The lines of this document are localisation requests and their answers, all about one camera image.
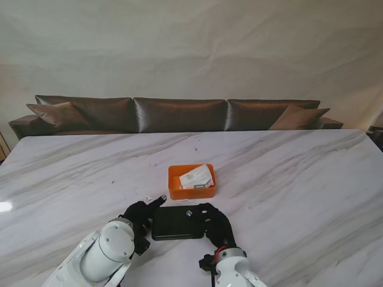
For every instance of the wooden furniture piece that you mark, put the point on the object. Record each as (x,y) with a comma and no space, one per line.
(2,146)

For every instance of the white tissue pack green label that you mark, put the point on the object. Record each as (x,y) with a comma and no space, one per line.
(196,179)

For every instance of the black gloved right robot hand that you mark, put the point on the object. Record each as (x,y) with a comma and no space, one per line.
(218,227)

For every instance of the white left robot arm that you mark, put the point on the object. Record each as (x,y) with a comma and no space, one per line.
(101,257)

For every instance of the orange tissue box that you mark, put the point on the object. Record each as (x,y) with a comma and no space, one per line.
(191,191)

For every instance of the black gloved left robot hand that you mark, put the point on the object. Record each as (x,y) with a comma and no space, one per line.
(143,213)

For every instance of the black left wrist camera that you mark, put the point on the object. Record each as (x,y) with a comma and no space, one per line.
(140,243)

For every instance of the brown leather sofa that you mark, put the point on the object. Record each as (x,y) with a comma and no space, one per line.
(179,116)

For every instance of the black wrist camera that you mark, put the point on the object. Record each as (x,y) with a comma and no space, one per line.
(206,263)
(140,243)

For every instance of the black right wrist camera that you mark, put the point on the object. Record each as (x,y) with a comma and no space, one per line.
(206,263)

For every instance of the dark background object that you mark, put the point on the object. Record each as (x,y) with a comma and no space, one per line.
(376,136)

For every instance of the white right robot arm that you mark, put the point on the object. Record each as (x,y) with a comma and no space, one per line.
(236,269)

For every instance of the brown throw pillow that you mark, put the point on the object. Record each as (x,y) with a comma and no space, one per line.
(299,118)
(57,115)

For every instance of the brown leather sofa back cushion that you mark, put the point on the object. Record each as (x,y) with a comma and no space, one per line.
(101,113)
(179,115)
(254,115)

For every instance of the black tissue box base lid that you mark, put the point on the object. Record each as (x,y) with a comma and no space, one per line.
(173,224)

